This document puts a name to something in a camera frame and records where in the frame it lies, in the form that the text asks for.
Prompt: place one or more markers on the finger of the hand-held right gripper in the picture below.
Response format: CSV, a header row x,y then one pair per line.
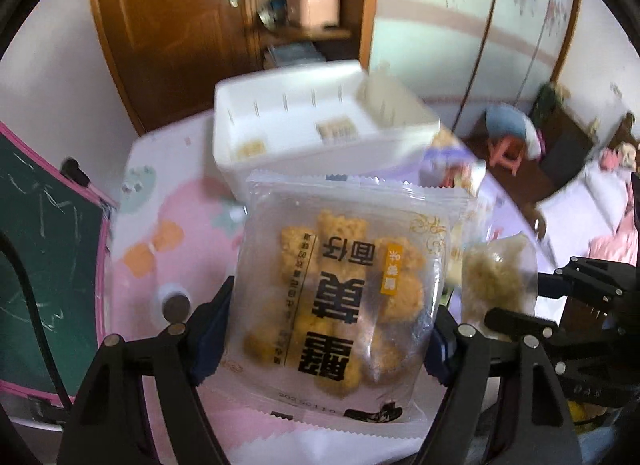
x,y
585,277
520,324

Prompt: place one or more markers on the pale green flowered wardrobe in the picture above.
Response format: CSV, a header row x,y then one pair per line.
x,y
435,35

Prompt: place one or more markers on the small clear packet yellow snack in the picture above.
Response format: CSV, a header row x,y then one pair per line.
x,y
497,275

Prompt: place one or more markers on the purple snack packet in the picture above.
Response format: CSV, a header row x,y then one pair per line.
x,y
452,165

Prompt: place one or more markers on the blue plush cushion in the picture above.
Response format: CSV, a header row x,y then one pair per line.
x,y
507,120

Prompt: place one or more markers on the wooden corner shelf unit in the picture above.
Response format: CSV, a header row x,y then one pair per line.
x,y
360,5

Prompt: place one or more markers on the brown wooden door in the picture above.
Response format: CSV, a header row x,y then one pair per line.
x,y
160,35

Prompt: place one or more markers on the green chalkboard with pink frame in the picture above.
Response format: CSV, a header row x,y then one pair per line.
x,y
45,245

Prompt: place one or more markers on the dark wooden headboard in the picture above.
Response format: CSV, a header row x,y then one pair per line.
x,y
565,130

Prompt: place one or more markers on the white bed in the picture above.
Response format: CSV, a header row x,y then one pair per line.
x,y
585,200

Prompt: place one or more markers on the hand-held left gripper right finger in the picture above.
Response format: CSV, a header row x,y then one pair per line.
x,y
439,347

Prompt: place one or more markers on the pink plastic stool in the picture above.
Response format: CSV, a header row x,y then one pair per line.
x,y
505,155

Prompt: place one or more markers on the black clip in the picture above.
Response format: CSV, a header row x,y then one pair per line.
x,y
75,172

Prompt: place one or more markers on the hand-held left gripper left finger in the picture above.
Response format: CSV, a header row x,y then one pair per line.
x,y
212,332

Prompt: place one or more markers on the pink printed tablecloth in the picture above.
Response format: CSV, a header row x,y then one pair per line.
x,y
150,215

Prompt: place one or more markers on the clear packet of brown puffs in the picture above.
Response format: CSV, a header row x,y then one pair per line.
x,y
345,295

